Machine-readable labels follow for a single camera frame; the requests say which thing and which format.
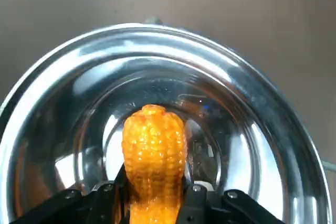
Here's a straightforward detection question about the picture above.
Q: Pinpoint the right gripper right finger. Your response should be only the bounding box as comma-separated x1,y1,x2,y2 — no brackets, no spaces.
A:
181,174,287,224

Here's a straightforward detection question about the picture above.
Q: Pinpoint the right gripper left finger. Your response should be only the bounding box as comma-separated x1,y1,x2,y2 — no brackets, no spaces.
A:
7,165,132,224

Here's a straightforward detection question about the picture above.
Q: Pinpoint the orange corn cob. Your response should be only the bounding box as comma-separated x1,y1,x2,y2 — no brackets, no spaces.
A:
122,104,188,224

